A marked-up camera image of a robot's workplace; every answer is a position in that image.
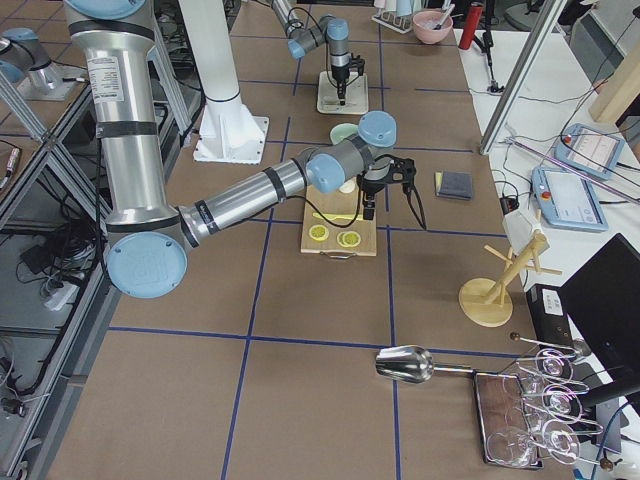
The blue teach pendant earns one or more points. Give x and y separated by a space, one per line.
590 150
567 201

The aluminium frame post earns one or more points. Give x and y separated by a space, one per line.
542 28

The yellow lemon slice right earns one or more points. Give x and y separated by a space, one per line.
348 239

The blue teach pendant near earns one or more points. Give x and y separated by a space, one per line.
567 201

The white dish rack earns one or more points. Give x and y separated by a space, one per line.
396 14

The silver metal scoop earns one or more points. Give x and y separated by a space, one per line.
413 364

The dark blue sponge cloth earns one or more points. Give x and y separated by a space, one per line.
456 185

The wooden cutting board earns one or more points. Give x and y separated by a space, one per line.
337 203

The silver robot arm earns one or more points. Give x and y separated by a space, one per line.
149 238

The wine glass rack tray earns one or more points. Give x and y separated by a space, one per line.
532 409

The pink mixing bowl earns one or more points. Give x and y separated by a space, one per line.
430 26

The yellow plastic knife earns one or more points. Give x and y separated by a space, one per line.
333 217

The wooden mug tree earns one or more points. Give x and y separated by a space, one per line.
485 301

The mint green bowl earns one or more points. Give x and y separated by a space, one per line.
342 131

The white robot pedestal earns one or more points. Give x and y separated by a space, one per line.
228 131

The yellow lemon slice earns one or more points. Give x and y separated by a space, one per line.
318 232
348 239

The left blue robot joint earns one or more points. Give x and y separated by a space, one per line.
26 64

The black monitor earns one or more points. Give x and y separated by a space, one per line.
602 300

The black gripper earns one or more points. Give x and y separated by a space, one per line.
372 184

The blue teach pendant far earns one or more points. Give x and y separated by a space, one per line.
590 150

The yellow lemon slice left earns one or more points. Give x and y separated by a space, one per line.
318 232

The red cylinder bottle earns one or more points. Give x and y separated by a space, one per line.
470 26

